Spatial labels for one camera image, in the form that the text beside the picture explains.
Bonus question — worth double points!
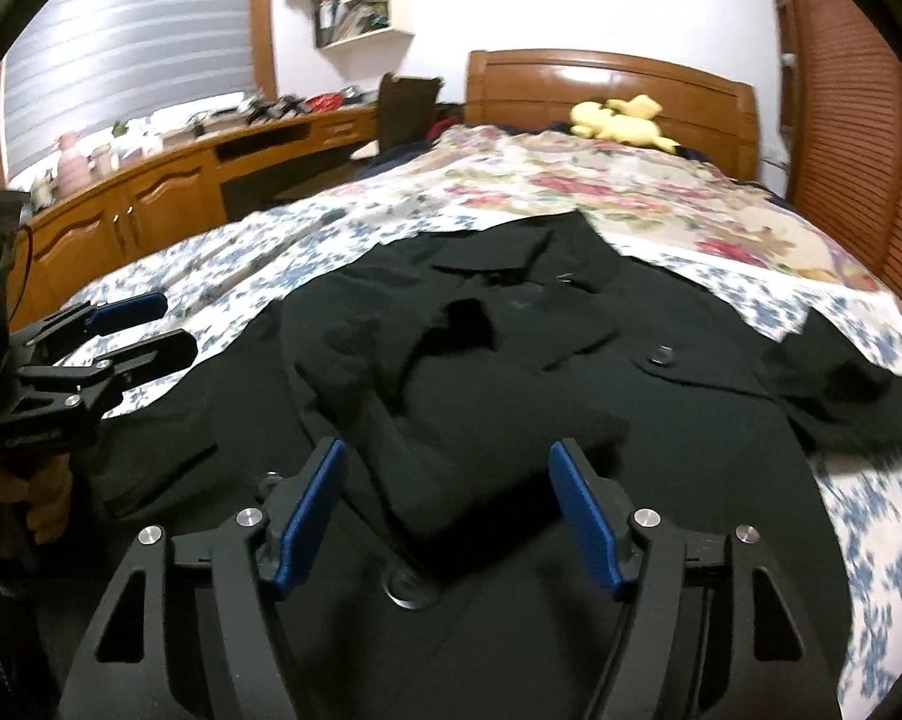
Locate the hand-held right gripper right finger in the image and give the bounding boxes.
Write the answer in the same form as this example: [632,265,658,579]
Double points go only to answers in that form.
[547,438,846,720]

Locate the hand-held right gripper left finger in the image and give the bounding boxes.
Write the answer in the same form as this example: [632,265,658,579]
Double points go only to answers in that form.
[61,436,348,720]

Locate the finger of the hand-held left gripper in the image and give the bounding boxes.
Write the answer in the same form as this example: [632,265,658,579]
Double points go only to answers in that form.
[8,292,169,361]
[16,328,199,421]

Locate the black coat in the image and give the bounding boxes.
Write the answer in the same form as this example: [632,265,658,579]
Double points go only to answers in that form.
[83,211,902,720]

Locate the person's left hand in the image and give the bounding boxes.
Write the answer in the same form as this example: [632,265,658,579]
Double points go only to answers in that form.
[0,456,73,556]

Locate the blue floral bedsheet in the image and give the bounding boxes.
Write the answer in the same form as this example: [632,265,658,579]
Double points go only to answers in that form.
[61,187,902,698]

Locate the wooden desk cabinet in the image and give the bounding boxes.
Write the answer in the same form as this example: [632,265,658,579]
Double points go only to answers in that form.
[5,101,381,316]

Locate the pink bottle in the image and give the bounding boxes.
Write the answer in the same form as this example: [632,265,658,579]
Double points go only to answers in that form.
[57,131,92,196]

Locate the grey window blind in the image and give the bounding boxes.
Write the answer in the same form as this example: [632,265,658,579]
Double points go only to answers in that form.
[5,0,261,173]

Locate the red floral blanket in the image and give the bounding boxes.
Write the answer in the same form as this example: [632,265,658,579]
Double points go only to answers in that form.
[350,124,883,293]

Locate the dark chair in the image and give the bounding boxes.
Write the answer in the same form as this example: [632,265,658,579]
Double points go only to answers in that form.
[350,73,444,162]

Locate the yellow plush toy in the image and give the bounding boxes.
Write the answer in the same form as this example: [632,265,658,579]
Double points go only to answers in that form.
[569,94,681,152]

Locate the wooden bed headboard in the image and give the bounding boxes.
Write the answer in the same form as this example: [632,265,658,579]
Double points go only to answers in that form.
[466,49,759,181]

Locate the wooden louvred wardrobe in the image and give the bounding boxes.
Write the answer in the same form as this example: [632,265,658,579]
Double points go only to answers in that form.
[766,0,902,361]

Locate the thin cable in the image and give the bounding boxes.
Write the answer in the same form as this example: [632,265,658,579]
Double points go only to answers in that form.
[8,223,36,323]

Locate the wooden window frame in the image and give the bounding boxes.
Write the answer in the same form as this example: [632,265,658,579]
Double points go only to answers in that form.
[0,0,279,188]

